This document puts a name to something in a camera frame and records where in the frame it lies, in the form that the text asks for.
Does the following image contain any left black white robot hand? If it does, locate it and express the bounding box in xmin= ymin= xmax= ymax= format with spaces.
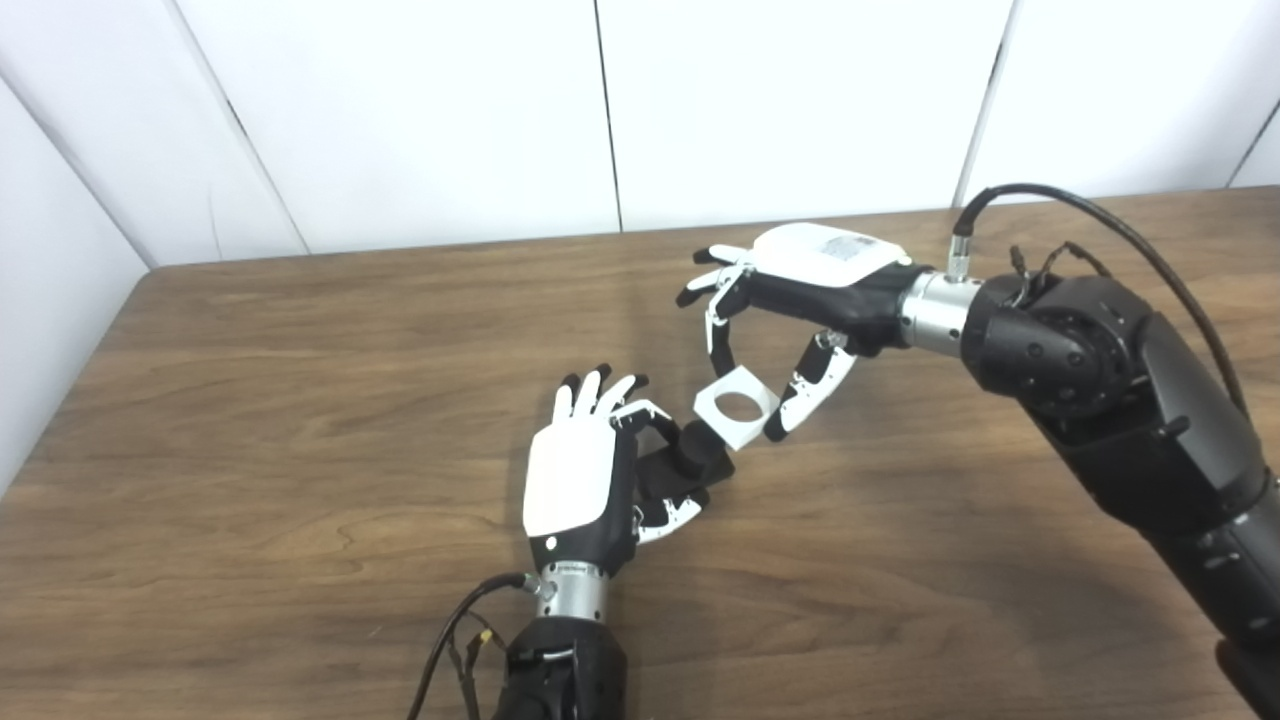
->
xmin=522 ymin=364 xmax=711 ymax=578

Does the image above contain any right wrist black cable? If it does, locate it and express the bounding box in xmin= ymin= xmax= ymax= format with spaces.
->
xmin=947 ymin=183 xmax=1251 ymax=416

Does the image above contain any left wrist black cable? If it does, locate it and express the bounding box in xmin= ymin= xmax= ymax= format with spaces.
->
xmin=407 ymin=572 xmax=546 ymax=720

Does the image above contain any black peg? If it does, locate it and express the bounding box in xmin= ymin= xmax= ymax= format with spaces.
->
xmin=636 ymin=420 xmax=736 ymax=501

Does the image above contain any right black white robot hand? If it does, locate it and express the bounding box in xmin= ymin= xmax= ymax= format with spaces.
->
xmin=676 ymin=222 xmax=931 ymax=444

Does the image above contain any white square piece with hole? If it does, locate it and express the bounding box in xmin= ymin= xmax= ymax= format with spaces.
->
xmin=693 ymin=366 xmax=782 ymax=452

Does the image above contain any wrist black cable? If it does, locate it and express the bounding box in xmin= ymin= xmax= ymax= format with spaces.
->
xmin=947 ymin=183 xmax=1251 ymax=416
xmin=407 ymin=572 xmax=546 ymax=720

